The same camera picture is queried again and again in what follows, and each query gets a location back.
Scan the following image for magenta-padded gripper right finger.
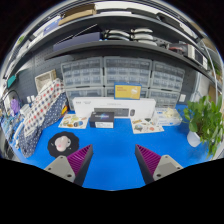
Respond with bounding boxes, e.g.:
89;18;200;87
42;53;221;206
134;143;184;186

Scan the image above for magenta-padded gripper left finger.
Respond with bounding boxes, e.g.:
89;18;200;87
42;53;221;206
44;143;94;188

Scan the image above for pink computer mouse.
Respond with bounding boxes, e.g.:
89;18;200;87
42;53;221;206
54;135;72;153

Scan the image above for black flower-shaped mouse pad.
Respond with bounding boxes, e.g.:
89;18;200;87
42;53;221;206
47;130;80;158

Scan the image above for animal sticker sheet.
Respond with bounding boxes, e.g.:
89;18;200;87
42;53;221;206
130;116;165;135

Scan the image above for white plant pot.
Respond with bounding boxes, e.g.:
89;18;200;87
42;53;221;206
186;129;203;148

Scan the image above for food sticker sheet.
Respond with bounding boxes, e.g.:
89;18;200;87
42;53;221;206
58;113;90;130

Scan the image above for navy polka dot cloth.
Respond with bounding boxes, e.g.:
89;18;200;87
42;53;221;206
18;93;69;158

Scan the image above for cream disposable gloves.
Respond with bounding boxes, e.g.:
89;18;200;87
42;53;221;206
163;108;176;118

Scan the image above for small black box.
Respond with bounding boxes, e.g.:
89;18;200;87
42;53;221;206
88;111;115;129

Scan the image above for white keyboard packaging box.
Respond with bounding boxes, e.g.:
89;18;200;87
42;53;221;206
72;96;157;119

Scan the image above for green leafy plant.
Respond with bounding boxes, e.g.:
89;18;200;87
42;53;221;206
182;94;224;158

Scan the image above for red blue checked cloth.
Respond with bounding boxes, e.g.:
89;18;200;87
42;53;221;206
23;78;66;138

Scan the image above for yellow and blue box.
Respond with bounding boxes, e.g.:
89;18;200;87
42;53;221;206
113;82;143;101

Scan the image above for woven wicker basket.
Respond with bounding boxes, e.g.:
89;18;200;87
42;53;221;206
34;69;58;94

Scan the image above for grey wall shelf unit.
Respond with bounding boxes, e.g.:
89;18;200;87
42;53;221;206
3;0;223;83

